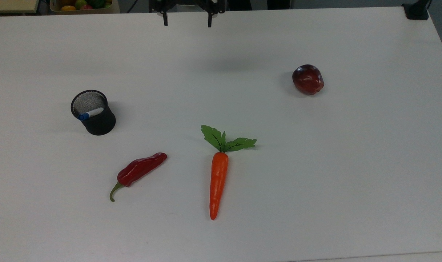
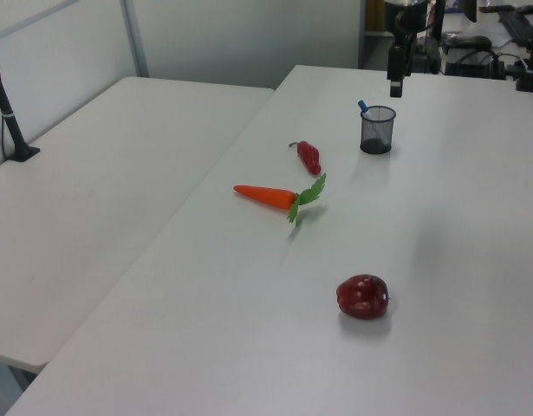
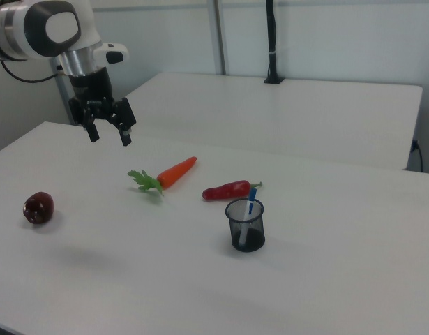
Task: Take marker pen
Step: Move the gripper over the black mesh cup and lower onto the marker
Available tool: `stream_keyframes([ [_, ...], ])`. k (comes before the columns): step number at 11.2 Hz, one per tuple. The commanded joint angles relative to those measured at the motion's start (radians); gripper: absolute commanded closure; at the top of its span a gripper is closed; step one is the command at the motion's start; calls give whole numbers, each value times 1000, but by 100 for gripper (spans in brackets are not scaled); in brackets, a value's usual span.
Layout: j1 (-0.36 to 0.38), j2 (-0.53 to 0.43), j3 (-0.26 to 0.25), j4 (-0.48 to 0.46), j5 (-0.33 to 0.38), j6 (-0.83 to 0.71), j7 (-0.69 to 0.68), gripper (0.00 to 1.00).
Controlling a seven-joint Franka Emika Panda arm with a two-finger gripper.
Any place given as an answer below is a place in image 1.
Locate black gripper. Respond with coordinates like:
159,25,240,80
149,0,227,28

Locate black mesh pen cup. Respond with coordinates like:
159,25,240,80
71,90,116,136

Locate white marker pen blue cap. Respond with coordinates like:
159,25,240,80
78,107,104,121

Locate box of toy fruits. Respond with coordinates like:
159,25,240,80
49,0,120,15

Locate dark red toy apple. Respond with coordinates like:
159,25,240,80
292,64,325,96

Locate red chili pepper toy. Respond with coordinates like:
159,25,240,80
109,152,168,203

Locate orange toy carrot green leaves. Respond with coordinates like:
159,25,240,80
201,125,257,221

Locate beige side table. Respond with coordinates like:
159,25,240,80
0,0,40,14

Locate black table clamp mount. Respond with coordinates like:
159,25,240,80
402,0,433,20

